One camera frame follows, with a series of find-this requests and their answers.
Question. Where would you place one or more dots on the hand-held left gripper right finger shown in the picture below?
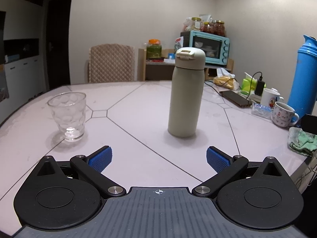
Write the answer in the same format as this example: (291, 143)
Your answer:
(218, 159)

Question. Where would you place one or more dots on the white ceramic teapot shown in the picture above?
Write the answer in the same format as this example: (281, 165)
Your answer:
(190, 58)

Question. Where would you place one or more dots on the white and black cabinet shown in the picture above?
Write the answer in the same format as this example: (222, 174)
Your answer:
(19, 62)

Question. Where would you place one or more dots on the dark door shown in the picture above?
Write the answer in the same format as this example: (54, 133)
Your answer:
(58, 44)

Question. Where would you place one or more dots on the black charger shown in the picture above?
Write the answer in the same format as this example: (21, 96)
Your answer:
(260, 87)

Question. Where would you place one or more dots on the white printed mug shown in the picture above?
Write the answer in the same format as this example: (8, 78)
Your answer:
(270, 98)

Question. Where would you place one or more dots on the green cloth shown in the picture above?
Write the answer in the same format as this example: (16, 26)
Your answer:
(304, 141)

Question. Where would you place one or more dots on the green jar with orange lid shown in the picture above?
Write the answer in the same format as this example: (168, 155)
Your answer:
(154, 49)

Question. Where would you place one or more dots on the clear dimpled drinking glass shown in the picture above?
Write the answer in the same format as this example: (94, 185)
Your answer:
(68, 119)

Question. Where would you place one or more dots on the green tissue pack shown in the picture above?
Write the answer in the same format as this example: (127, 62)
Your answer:
(247, 84)

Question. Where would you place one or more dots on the blue thermos jug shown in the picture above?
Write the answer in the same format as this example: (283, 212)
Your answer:
(303, 79)

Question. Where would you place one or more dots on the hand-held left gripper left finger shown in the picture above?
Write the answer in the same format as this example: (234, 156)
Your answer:
(100, 159)

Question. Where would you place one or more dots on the beige insulated bottle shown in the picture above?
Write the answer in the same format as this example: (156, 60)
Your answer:
(183, 104)

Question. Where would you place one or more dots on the quilted beige chair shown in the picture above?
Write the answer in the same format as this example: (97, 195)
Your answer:
(111, 64)

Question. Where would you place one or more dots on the yellow-lidded glass jar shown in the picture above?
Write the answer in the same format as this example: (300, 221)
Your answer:
(196, 24)

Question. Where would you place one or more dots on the red and white carton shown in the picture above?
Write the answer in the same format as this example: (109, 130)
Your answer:
(178, 44)

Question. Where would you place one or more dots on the black smartphone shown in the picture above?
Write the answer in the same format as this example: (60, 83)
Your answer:
(235, 98)

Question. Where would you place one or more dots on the wooden shelf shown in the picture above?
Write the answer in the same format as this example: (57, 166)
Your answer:
(158, 70)

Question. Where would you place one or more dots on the yellow snack bag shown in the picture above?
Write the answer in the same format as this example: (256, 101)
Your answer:
(226, 82)

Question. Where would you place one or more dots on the teal toaster oven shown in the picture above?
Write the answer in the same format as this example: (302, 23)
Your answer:
(210, 47)

